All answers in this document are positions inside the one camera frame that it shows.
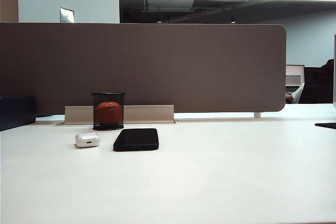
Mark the grey monitor edge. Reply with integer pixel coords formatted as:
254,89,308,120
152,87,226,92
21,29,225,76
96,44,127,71
333,34,336,108

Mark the orange ball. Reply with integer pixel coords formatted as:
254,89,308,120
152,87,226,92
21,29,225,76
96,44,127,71
96,101,123,126

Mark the background computer monitor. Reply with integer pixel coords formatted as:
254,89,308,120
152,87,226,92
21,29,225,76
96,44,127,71
286,64,305,87

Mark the seated person in background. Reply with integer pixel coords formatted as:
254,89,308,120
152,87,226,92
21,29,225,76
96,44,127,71
286,58,335,104

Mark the black desk mat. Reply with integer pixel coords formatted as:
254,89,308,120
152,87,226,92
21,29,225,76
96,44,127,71
314,122,336,130

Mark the desk cable outlet frame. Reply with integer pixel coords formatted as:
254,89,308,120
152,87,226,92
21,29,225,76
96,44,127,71
51,119,181,127

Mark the silver wall plate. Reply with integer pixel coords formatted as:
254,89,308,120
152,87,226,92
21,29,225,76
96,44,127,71
59,7,75,23

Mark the white cable outlet flap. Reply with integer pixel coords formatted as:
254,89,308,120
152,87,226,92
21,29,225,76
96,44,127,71
64,104,175,124

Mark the white wireless earbud case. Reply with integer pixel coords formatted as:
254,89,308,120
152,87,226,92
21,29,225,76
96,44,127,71
75,132,101,149

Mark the black smartphone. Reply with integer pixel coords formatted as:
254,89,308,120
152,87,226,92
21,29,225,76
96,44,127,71
112,128,160,152

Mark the black mesh pen holder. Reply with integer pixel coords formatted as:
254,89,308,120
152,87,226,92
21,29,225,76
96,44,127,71
91,92,125,131

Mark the dark blue storage box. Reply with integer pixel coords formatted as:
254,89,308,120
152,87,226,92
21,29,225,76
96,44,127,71
0,95,37,132

